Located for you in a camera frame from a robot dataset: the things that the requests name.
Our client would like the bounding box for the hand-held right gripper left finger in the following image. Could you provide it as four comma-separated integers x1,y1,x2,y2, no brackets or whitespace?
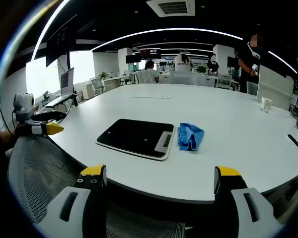
38,164,107,238

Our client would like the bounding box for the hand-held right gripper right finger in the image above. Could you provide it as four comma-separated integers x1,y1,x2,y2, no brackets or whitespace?
213,165,286,238

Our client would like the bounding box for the black mirror with white frame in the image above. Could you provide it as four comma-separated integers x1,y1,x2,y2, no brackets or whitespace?
96,119,177,162

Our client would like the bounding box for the blue cleaning cloth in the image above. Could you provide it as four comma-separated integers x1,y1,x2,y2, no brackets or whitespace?
177,122,205,152

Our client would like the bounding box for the person's left hand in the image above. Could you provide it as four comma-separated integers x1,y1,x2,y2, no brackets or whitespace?
0,130,17,143

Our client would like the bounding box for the black flat object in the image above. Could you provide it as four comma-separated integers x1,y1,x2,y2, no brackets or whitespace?
33,110,67,122

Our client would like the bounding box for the grey side desk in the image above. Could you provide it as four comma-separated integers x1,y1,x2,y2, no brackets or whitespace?
44,94,78,108

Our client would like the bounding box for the computer monitor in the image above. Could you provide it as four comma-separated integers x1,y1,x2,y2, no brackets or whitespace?
60,67,75,96

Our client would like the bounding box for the white mesh office chair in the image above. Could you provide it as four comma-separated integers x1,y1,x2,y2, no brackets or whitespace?
91,77,105,97

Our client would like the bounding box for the black hanging panel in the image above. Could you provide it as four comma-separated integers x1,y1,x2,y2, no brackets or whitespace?
45,13,79,68

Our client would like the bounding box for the black pen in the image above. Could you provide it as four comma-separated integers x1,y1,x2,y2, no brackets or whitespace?
287,133,298,149

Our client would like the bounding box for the white cup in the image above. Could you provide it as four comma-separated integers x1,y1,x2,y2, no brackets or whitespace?
260,97,273,111

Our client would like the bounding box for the black screen on stand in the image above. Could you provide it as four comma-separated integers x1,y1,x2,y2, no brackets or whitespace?
125,55,142,75

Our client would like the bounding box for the white desk partition panel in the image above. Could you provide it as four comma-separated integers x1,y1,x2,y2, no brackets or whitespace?
256,64,295,111

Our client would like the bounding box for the white low partition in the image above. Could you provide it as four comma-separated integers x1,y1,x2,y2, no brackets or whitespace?
168,71,206,86

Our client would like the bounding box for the long curved ceiling light strip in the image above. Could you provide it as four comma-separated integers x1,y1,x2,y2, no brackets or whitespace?
91,27,244,52

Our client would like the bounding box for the ceiling air vent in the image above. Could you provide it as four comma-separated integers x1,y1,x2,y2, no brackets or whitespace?
146,0,196,18

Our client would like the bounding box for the red wall screen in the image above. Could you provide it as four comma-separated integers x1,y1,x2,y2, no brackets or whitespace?
140,48,162,60

